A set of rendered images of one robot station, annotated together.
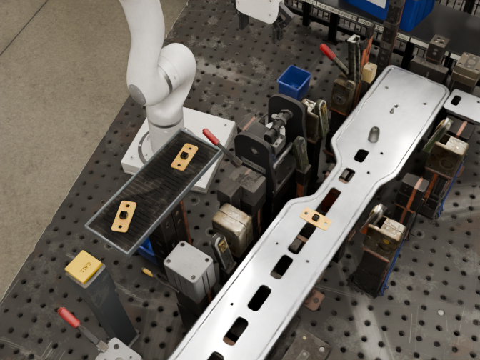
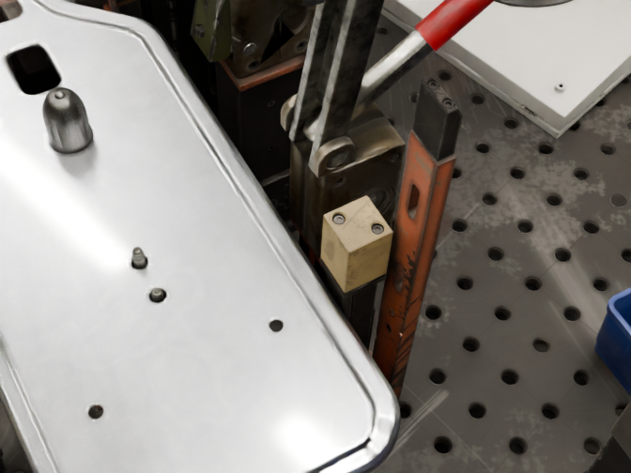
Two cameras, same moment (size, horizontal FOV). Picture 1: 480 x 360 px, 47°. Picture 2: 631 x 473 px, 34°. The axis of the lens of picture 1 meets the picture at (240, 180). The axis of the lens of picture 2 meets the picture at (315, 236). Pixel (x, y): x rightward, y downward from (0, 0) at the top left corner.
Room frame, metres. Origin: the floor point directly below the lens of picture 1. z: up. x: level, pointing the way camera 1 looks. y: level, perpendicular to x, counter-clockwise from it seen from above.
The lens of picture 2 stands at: (1.39, -0.79, 1.62)
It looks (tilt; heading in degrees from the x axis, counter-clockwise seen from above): 57 degrees down; 111
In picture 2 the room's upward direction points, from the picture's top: 3 degrees clockwise
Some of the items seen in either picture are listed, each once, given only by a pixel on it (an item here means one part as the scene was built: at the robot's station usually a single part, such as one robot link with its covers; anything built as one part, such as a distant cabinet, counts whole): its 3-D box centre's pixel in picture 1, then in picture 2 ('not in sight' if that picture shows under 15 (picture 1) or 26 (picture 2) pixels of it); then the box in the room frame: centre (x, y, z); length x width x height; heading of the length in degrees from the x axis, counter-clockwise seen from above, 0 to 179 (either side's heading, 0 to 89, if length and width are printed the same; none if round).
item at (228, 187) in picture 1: (231, 225); not in sight; (0.83, 0.03, 0.90); 0.05 x 0.05 x 0.40; 53
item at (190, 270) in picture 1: (196, 296); not in sight; (0.61, 0.13, 0.90); 0.13 x 0.10 x 0.41; 53
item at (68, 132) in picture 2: (373, 134); (67, 121); (1.04, -0.40, 1.02); 0.03 x 0.03 x 0.07
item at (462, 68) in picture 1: (455, 101); not in sight; (1.28, -0.75, 0.88); 0.08 x 0.08 x 0.36; 53
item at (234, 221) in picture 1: (235, 253); not in sight; (0.74, 0.02, 0.89); 0.13 x 0.11 x 0.38; 53
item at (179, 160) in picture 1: (184, 156); not in sight; (0.88, 0.14, 1.17); 0.08 x 0.04 x 0.01; 152
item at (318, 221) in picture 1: (316, 218); not in sight; (0.77, -0.20, 1.01); 0.08 x 0.04 x 0.01; 52
